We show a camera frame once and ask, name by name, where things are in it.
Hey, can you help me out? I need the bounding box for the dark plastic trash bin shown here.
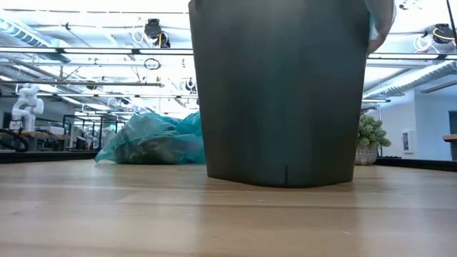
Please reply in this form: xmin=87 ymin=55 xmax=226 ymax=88
xmin=187 ymin=0 xmax=373 ymax=188

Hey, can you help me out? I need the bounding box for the teal trash bag liner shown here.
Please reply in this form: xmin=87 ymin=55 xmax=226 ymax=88
xmin=94 ymin=111 xmax=207 ymax=166

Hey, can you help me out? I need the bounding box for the light blue trash bag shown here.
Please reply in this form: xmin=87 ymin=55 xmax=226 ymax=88
xmin=363 ymin=0 xmax=398 ymax=55

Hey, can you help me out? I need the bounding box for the potted green plant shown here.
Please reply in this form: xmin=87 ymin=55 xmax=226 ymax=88
xmin=354 ymin=114 xmax=392 ymax=166

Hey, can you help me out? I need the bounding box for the wooden workbench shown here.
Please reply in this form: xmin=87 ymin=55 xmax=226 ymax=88
xmin=19 ymin=130 xmax=71 ymax=153

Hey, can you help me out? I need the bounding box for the wooden side table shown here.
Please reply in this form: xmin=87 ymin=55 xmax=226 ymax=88
xmin=442 ymin=133 xmax=457 ymax=161

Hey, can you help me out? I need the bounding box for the white wall dispenser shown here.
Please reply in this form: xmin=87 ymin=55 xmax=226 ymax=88
xmin=402 ymin=128 xmax=415 ymax=153

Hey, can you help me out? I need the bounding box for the black aluminium table frame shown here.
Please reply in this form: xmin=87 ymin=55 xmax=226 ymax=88
xmin=0 ymin=151 xmax=457 ymax=173

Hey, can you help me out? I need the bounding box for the silver air duct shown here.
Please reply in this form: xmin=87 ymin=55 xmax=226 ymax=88
xmin=0 ymin=16 xmax=74 ymax=64
xmin=362 ymin=59 xmax=457 ymax=99

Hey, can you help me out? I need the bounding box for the black looped cable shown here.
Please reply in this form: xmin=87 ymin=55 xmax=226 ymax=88
xmin=0 ymin=127 xmax=31 ymax=153

